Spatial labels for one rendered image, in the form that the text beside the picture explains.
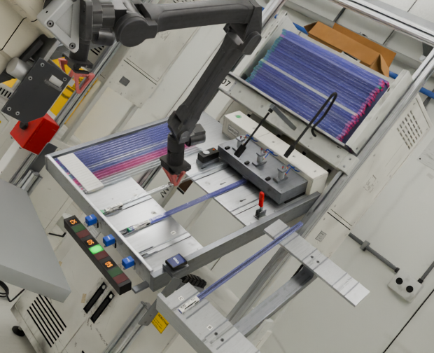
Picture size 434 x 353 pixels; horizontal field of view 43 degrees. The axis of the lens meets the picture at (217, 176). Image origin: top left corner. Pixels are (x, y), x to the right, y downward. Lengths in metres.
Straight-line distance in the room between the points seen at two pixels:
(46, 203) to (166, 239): 1.61
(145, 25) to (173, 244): 0.69
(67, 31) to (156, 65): 1.89
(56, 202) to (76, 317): 1.20
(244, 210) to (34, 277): 0.74
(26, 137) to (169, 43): 1.11
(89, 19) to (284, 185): 0.94
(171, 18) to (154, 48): 1.71
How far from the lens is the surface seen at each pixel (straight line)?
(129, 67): 3.03
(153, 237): 1.71
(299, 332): 3.47
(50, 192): 3.19
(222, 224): 3.83
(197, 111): 1.69
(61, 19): 1.26
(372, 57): 2.48
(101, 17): 1.27
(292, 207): 1.88
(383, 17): 2.20
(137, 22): 1.31
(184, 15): 1.40
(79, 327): 2.17
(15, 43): 1.42
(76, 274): 2.23
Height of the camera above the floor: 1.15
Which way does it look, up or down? 4 degrees down
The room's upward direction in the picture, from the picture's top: 37 degrees clockwise
